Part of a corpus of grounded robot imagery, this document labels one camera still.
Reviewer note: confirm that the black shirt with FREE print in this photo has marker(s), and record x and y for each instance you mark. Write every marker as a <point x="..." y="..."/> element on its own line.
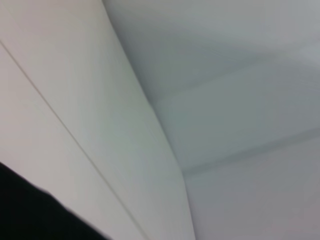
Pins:
<point x="37" y="212"/>

